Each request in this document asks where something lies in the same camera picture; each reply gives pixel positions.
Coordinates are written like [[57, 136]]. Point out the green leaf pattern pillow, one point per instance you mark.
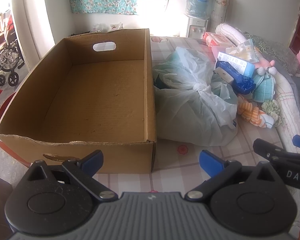
[[285, 60]]

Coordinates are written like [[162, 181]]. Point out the large white plastic bag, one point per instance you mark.
[[193, 104]]

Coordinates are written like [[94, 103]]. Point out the orange striped cloth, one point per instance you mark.
[[253, 114]]

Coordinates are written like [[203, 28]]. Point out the blue tissue pack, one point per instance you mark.
[[241, 71]]

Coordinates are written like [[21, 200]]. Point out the pink wet wipes pack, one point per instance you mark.
[[212, 39]]

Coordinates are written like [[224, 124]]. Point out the teal checkered towel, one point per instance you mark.
[[265, 88]]

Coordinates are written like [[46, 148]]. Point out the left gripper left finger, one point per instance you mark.
[[81, 174]]

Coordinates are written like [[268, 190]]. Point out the brown cardboard box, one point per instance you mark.
[[89, 92]]

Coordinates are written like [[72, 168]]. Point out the white water dispenser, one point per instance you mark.
[[196, 27]]

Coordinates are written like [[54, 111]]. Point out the wheelchair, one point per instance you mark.
[[10, 58]]

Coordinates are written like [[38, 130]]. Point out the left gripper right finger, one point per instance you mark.
[[221, 174]]

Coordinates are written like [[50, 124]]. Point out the rolled floral mat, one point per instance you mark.
[[218, 14]]

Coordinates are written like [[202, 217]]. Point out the white quilted blanket roll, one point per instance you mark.
[[287, 94]]

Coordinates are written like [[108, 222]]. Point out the blue water jug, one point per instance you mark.
[[197, 8]]

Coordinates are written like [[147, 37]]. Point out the pink round plush toy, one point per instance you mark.
[[263, 66]]

